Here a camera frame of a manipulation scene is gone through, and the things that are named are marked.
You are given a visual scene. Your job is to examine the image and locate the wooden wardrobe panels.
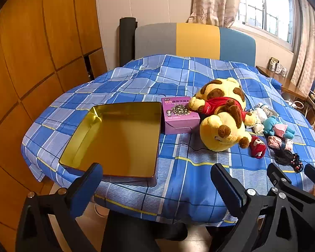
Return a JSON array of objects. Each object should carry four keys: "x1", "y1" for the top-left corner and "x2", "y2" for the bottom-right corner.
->
[{"x1": 0, "y1": 0, "x2": 106, "y2": 251}]

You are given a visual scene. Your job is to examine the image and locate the black wig with beads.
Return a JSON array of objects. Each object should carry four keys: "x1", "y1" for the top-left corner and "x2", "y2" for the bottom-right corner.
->
[{"x1": 273, "y1": 148, "x2": 304, "y2": 173}]

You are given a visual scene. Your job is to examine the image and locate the gold metal tin tray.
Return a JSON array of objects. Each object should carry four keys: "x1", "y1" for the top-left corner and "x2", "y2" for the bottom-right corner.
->
[{"x1": 59, "y1": 102, "x2": 161, "y2": 179}]

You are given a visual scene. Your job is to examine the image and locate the pink towel blue band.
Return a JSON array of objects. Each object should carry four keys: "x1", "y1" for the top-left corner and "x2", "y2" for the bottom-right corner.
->
[{"x1": 267, "y1": 135, "x2": 293, "y2": 152}]

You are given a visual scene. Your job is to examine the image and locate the black rolled mat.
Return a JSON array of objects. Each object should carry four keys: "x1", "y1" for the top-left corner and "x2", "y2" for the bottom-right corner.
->
[{"x1": 119, "y1": 17, "x2": 138, "y2": 67}]

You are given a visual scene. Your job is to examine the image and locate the purple cardboard box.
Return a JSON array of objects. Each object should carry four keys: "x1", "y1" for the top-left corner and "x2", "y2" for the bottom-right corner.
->
[{"x1": 161, "y1": 96, "x2": 200, "y2": 135}]

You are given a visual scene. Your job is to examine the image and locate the beige floral curtain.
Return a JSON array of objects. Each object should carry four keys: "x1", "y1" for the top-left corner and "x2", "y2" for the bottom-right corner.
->
[{"x1": 188, "y1": 0, "x2": 240, "y2": 28}]

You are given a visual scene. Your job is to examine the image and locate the white socks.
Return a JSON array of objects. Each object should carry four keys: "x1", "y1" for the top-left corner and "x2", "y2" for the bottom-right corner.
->
[{"x1": 253, "y1": 102, "x2": 279, "y2": 134}]

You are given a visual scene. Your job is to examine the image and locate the small red plush doll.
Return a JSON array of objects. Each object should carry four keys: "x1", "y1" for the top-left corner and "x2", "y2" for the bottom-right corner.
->
[{"x1": 249, "y1": 135, "x2": 266, "y2": 159}]

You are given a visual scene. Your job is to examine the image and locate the teal plush bear pink dress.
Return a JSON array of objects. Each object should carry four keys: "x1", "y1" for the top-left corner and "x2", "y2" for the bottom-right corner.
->
[{"x1": 262, "y1": 116, "x2": 295, "y2": 139}]

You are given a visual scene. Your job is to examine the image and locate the blue plaid bed cover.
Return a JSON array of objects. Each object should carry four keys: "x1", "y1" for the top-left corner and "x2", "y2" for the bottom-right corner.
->
[{"x1": 21, "y1": 55, "x2": 315, "y2": 226}]

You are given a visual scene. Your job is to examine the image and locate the window with metal bars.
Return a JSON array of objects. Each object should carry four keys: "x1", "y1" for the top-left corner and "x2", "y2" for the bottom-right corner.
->
[{"x1": 236, "y1": 0, "x2": 295, "y2": 50}]

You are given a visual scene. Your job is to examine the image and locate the wooden side desk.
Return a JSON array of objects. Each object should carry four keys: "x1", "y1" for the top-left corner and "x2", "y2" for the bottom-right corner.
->
[{"x1": 256, "y1": 66, "x2": 307, "y2": 101}]

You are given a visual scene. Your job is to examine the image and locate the yellow brown plush dog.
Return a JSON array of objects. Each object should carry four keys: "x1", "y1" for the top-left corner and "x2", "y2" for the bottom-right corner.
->
[{"x1": 188, "y1": 77, "x2": 256, "y2": 152}]

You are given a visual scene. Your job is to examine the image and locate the grey yellow blue headboard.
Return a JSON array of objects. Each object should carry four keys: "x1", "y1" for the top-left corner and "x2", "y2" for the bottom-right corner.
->
[{"x1": 134, "y1": 23, "x2": 256, "y2": 67}]

